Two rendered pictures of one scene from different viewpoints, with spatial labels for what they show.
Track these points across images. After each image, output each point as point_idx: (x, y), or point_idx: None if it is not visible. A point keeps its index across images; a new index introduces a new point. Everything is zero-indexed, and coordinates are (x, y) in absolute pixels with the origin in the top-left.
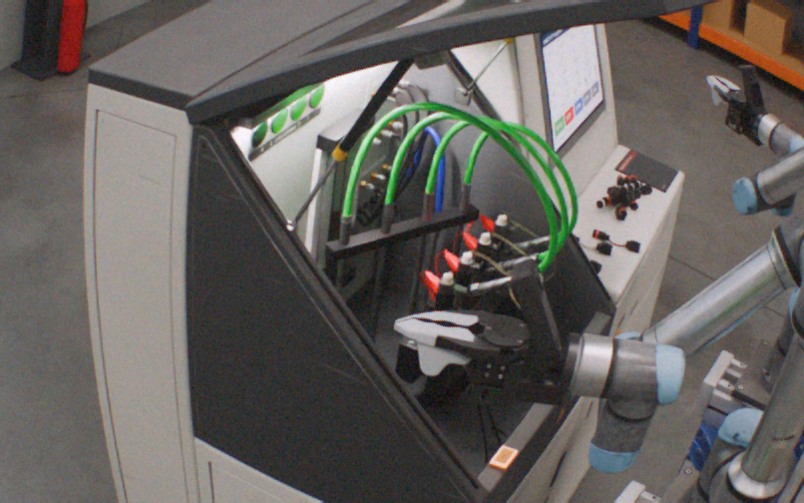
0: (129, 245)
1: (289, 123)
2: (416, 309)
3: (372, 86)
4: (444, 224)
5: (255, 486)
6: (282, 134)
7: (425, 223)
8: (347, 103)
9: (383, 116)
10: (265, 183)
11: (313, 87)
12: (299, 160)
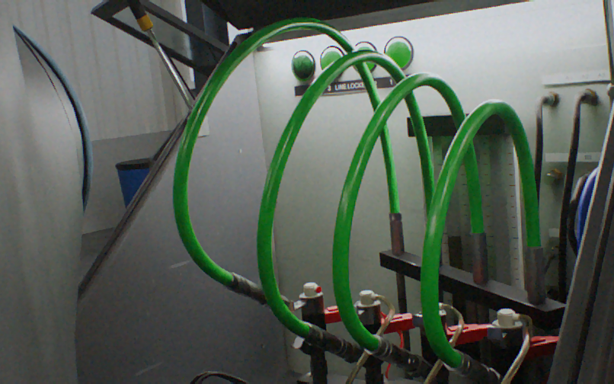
0: None
1: (357, 75)
2: None
3: (544, 81)
4: (490, 299)
5: None
6: (346, 84)
7: (471, 282)
8: (484, 92)
9: (601, 152)
10: (331, 134)
11: (349, 26)
12: (390, 135)
